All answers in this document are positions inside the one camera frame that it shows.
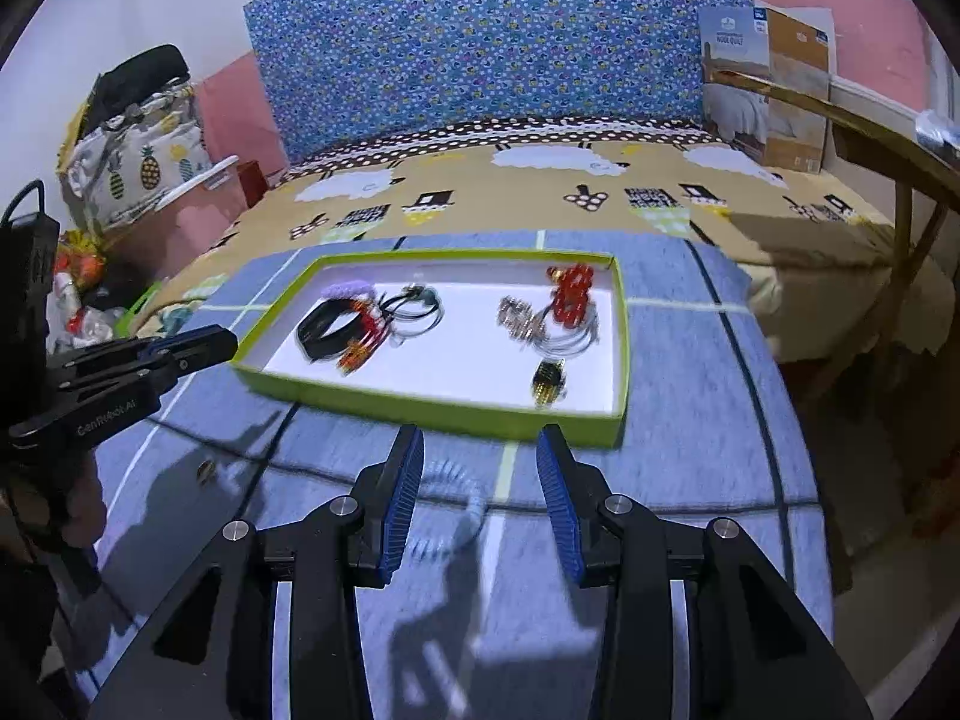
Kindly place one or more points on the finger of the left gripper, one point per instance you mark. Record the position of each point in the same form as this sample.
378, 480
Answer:
210, 342
110, 380

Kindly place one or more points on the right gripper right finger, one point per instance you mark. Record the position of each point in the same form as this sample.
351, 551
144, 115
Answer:
574, 493

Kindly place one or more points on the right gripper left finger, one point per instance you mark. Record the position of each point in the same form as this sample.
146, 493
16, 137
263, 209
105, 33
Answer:
386, 494

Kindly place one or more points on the gold black bead charm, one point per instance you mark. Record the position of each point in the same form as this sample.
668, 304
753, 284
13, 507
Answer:
548, 383

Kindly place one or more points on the black wrist band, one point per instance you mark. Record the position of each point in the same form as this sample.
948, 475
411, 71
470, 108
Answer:
328, 329

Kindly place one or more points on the red bead silver bangles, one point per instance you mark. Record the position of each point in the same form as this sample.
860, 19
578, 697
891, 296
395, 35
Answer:
569, 325

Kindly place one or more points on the person left hand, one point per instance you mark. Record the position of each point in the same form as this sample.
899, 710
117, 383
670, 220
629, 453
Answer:
85, 513

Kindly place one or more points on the green paper bag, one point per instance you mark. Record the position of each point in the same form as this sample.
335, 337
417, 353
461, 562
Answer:
132, 320

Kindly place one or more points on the pink storage bin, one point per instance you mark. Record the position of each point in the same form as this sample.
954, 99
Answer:
188, 222

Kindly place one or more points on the orange toy clutter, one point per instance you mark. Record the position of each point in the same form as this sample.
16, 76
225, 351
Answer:
79, 256

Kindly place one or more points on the blue grey grid blanket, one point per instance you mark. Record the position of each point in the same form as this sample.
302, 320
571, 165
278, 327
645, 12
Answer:
479, 621

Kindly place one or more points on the green shallow tray box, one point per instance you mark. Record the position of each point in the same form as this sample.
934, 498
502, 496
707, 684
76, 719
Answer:
461, 373

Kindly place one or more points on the pineapple print storage bag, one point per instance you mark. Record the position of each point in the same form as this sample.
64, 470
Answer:
125, 166

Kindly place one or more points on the black bag on top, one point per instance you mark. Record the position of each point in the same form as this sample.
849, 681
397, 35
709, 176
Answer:
134, 81

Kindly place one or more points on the yellow sheep print bedsheet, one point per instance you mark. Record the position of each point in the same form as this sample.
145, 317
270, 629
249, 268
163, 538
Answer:
815, 252

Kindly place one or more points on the blue patterned headboard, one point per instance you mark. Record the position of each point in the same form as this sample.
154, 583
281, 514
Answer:
342, 71

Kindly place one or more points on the wooden side table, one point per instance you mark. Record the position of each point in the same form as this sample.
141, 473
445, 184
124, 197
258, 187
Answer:
918, 193

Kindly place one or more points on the small ring charm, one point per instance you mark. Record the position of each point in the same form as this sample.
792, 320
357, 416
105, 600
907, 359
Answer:
206, 471

